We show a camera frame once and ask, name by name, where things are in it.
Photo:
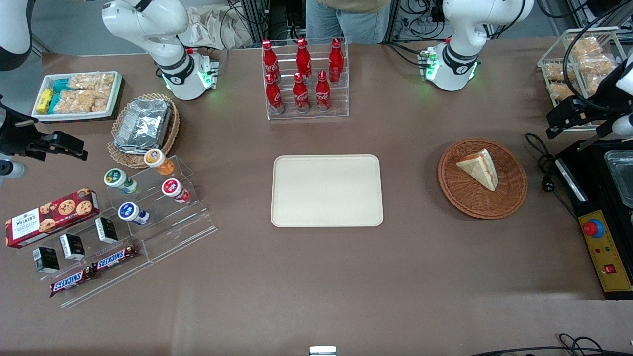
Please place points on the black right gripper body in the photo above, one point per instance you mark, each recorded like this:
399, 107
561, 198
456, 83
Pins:
11, 134

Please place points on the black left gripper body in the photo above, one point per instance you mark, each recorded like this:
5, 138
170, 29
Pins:
597, 107

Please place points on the triangular white bread sandwich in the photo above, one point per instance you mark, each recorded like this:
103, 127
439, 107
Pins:
482, 168

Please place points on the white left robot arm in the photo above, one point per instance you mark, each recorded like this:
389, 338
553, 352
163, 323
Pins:
465, 29

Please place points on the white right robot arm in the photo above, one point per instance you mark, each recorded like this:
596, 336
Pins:
148, 24

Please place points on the white rectangular snack tray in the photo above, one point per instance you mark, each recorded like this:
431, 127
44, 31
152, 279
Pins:
116, 94

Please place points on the light woven wicker basket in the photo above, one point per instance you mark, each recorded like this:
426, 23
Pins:
170, 133

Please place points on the round brown wicker basket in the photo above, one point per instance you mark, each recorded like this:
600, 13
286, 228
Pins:
470, 198

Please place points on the cream rectangular serving tray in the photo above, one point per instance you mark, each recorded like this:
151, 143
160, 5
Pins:
326, 190

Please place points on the clear bag of crackers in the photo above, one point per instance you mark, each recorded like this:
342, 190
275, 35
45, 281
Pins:
597, 64
587, 47
592, 85
561, 91
555, 71

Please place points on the teal snack packet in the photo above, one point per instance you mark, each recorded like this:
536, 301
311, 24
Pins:
61, 85
54, 103

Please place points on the clear rice cracker bag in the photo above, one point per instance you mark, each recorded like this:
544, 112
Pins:
81, 101
91, 81

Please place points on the yellow snack packet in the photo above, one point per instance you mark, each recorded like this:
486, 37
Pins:
44, 100

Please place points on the green lid yogurt cup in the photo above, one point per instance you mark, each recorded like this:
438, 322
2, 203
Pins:
117, 179

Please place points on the red Walkers cookie box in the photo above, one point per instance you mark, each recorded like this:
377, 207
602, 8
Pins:
49, 217

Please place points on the clear plastic container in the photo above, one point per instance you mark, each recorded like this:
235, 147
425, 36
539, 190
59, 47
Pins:
620, 178

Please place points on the black machine with yellow panel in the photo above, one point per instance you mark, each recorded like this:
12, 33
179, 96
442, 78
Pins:
588, 198

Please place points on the silver foil container stack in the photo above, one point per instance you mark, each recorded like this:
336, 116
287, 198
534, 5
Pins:
143, 123

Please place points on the blue lid yogurt cup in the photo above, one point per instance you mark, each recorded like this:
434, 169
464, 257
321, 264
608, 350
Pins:
130, 212

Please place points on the small black box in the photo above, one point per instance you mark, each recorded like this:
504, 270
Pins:
72, 247
46, 260
107, 230

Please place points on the orange lid yogurt cup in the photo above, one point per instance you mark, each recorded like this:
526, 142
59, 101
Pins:
157, 160

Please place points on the red emergency stop button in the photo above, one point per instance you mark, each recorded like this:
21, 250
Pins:
593, 228

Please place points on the red lid yogurt cup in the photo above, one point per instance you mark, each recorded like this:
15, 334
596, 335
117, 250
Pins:
173, 189

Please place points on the brown Snickers bar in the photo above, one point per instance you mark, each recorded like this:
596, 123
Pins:
71, 282
114, 258

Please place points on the clear acrylic stepped cup stand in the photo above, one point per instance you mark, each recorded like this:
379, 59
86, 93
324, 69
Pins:
183, 222

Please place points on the clear acrylic stepped snack stand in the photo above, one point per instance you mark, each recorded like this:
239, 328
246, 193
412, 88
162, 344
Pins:
99, 284

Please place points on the crumpled beige cloth bag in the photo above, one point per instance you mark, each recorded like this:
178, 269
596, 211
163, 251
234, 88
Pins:
212, 27

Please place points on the red cola bottle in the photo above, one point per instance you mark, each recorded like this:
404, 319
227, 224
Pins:
303, 59
336, 62
300, 96
274, 96
269, 62
323, 94

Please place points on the person in blue jeans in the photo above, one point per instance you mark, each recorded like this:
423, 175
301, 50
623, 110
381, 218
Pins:
346, 22

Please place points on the clear acrylic bottle rack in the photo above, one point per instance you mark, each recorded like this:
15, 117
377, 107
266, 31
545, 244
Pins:
309, 114

